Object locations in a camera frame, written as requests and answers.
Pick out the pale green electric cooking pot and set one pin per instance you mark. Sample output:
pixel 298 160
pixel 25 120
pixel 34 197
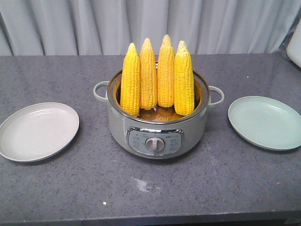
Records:
pixel 148 138

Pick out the light green round plate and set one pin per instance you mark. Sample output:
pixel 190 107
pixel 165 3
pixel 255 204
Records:
pixel 266 123

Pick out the white pleated curtain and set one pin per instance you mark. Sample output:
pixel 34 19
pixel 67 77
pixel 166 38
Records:
pixel 107 27

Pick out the white rice cooker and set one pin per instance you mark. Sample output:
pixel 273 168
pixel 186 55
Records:
pixel 294 47

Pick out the beige round plate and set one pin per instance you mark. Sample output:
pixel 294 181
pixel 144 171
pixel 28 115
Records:
pixel 38 131

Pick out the yellow corn cob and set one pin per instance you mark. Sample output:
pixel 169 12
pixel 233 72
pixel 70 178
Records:
pixel 148 76
pixel 165 73
pixel 131 82
pixel 183 81

